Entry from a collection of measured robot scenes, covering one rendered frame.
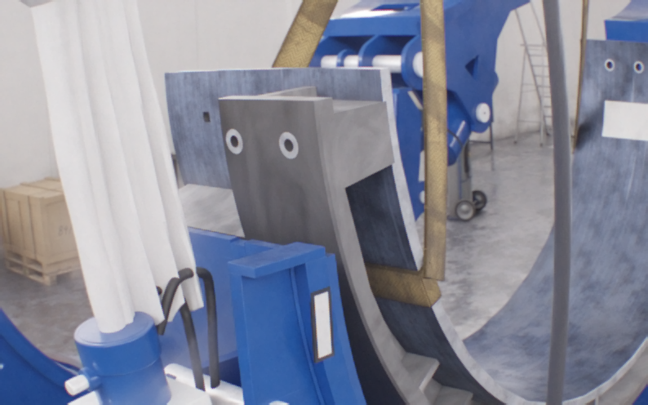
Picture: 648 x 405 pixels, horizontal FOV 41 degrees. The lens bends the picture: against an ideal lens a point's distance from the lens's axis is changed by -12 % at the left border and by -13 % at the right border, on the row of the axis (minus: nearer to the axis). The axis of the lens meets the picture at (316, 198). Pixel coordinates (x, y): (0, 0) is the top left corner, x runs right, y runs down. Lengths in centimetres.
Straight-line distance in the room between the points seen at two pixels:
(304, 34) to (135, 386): 109
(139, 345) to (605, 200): 240
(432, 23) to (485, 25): 332
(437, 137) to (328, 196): 37
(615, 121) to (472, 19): 178
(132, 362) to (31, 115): 992
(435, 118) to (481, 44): 336
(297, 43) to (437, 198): 58
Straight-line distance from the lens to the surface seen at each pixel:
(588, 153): 374
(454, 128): 520
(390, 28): 502
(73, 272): 997
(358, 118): 173
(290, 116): 171
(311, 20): 233
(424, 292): 192
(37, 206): 971
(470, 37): 525
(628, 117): 369
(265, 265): 156
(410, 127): 481
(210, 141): 218
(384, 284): 198
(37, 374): 356
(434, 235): 194
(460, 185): 1140
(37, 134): 1145
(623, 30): 423
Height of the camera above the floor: 250
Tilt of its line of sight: 11 degrees down
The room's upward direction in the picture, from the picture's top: 4 degrees counter-clockwise
